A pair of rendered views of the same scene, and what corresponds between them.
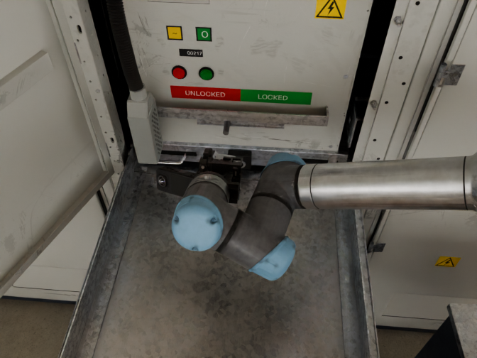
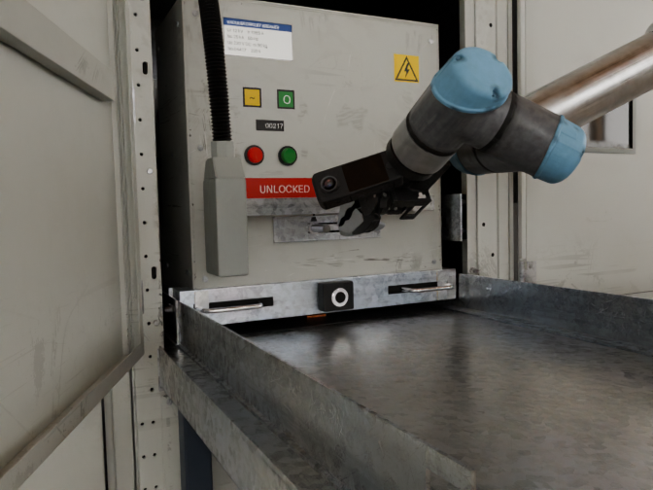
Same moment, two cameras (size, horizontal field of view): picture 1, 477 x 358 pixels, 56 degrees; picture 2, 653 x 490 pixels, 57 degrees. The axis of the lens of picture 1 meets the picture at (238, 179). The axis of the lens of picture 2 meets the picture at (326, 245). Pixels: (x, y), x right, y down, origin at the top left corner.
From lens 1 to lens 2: 0.88 m
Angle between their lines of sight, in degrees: 53
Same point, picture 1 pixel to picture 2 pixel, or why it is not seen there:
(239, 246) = (530, 105)
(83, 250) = not seen: outside the picture
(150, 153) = (242, 248)
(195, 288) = (415, 375)
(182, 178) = (364, 161)
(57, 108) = (101, 171)
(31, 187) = (71, 272)
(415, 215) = not seen: hidden behind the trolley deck
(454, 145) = (555, 214)
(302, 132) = (400, 242)
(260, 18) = (344, 80)
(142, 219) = not seen: hidden behind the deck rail
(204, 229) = (495, 66)
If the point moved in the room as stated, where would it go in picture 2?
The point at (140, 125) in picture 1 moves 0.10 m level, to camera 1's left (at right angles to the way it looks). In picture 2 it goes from (234, 191) to (165, 191)
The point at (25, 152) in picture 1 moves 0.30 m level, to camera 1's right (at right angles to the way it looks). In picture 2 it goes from (75, 195) to (302, 192)
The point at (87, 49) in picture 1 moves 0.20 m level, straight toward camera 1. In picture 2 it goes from (150, 98) to (246, 78)
